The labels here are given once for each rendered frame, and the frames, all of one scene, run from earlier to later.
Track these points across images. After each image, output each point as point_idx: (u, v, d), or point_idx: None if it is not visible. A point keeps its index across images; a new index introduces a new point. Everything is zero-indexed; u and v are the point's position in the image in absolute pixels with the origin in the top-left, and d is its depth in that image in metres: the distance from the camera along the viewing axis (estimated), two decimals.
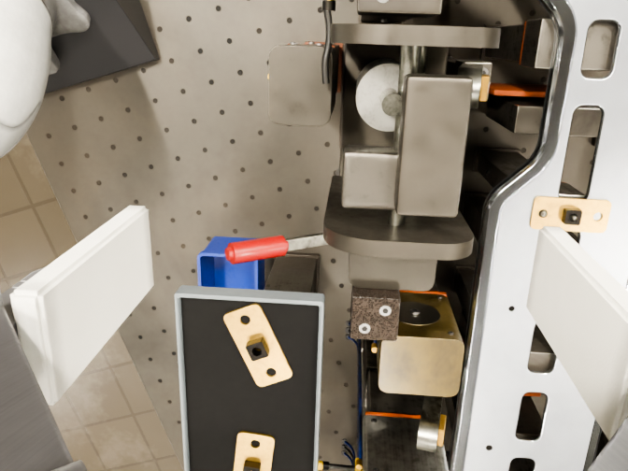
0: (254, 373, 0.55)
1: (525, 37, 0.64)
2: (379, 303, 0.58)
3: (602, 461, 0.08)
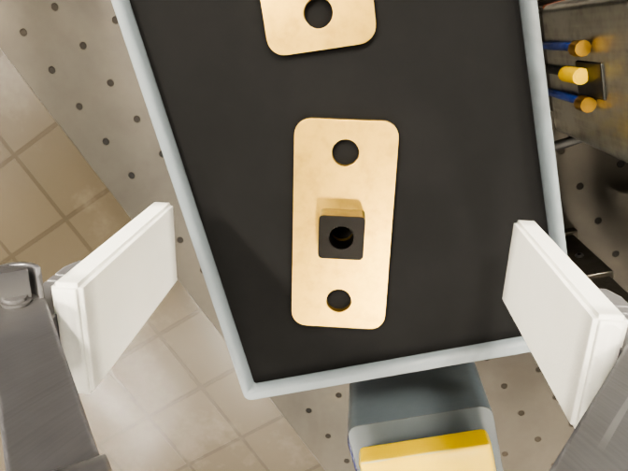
0: None
1: None
2: None
3: (570, 448, 0.09)
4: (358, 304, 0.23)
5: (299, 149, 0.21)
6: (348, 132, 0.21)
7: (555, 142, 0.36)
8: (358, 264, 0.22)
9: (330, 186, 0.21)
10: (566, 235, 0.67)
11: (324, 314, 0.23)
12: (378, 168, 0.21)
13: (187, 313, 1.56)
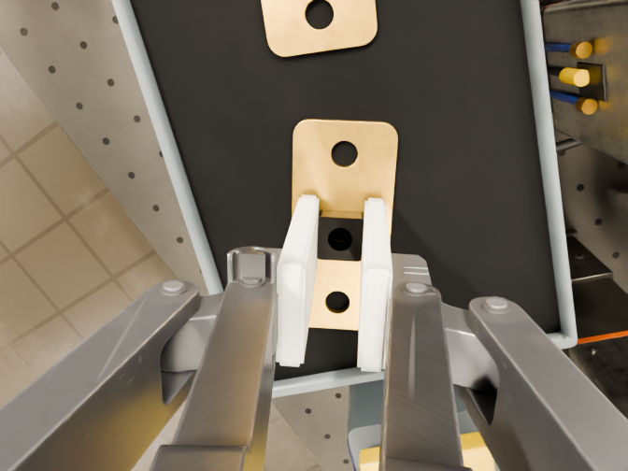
0: None
1: None
2: None
3: (390, 407, 0.10)
4: (357, 306, 0.23)
5: (298, 151, 0.21)
6: (347, 134, 0.20)
7: (556, 144, 0.36)
8: (357, 265, 0.22)
9: (329, 188, 0.21)
10: (566, 236, 0.67)
11: (323, 316, 0.23)
12: (378, 170, 0.21)
13: None
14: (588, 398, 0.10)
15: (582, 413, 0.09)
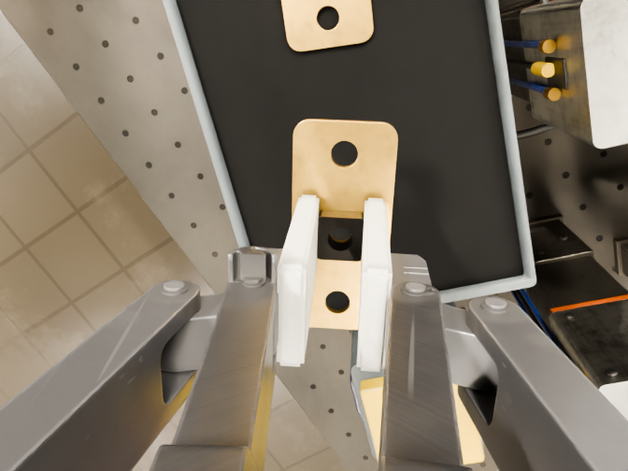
0: None
1: None
2: None
3: (389, 407, 0.10)
4: (357, 306, 0.23)
5: (298, 150, 0.21)
6: (347, 134, 0.21)
7: (532, 128, 0.41)
8: (357, 265, 0.22)
9: (329, 188, 0.21)
10: (553, 221, 0.72)
11: (323, 316, 0.23)
12: (378, 170, 0.21)
13: None
14: (587, 398, 0.10)
15: (581, 413, 0.09)
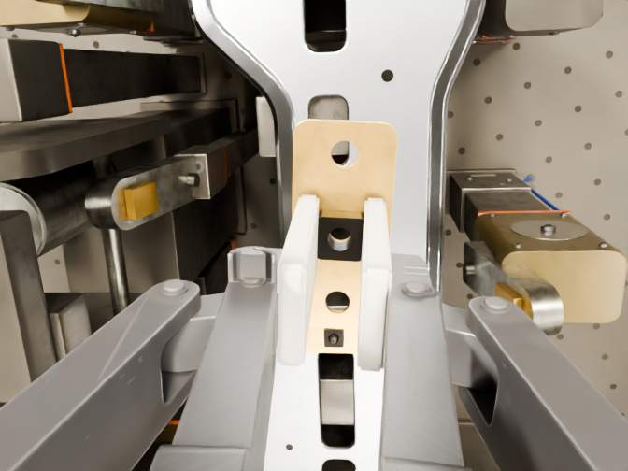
0: None
1: None
2: None
3: (389, 407, 0.10)
4: (357, 306, 0.23)
5: (298, 150, 0.21)
6: (347, 134, 0.21)
7: None
8: (357, 265, 0.22)
9: (329, 188, 0.21)
10: None
11: (323, 316, 0.23)
12: (378, 170, 0.21)
13: None
14: (587, 398, 0.10)
15: (581, 413, 0.09)
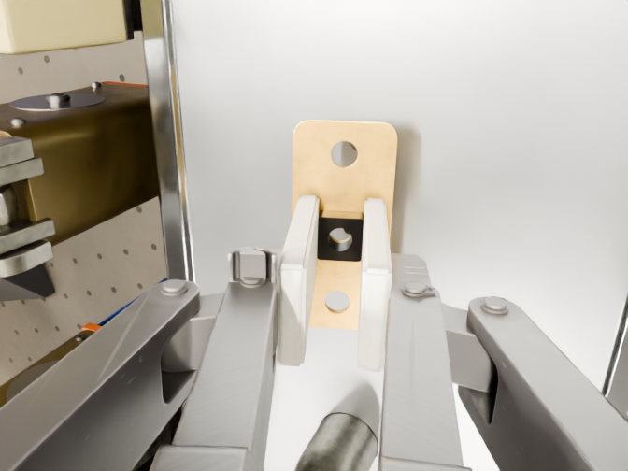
0: None
1: None
2: None
3: (389, 406, 0.10)
4: (357, 306, 0.23)
5: (298, 151, 0.21)
6: (347, 135, 0.21)
7: None
8: (357, 265, 0.22)
9: (329, 188, 0.21)
10: None
11: (323, 316, 0.23)
12: (378, 170, 0.21)
13: None
14: (587, 398, 0.10)
15: (581, 413, 0.09)
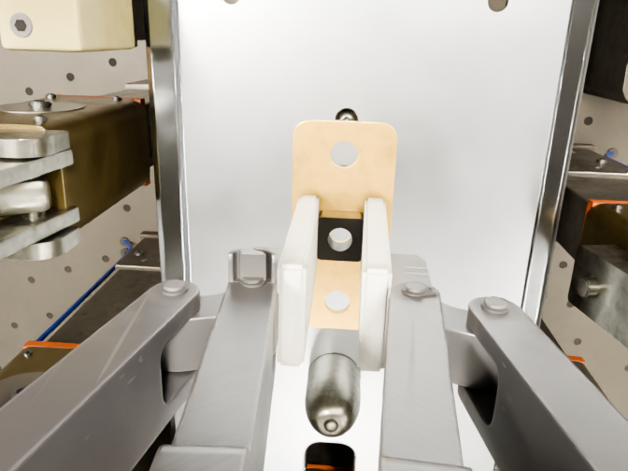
0: None
1: None
2: None
3: (389, 407, 0.10)
4: (357, 306, 0.23)
5: (298, 151, 0.21)
6: (347, 135, 0.21)
7: None
8: (357, 265, 0.22)
9: (329, 188, 0.21)
10: None
11: (323, 316, 0.23)
12: (378, 170, 0.21)
13: None
14: (587, 398, 0.10)
15: (581, 413, 0.09)
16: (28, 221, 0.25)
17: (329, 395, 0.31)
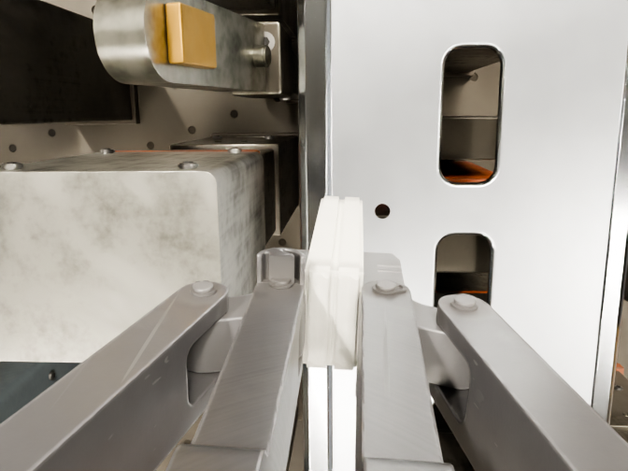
0: None
1: None
2: None
3: (366, 406, 0.10)
4: None
5: None
6: None
7: None
8: None
9: None
10: None
11: None
12: None
13: None
14: (558, 392, 0.10)
15: (553, 408, 0.10)
16: None
17: None
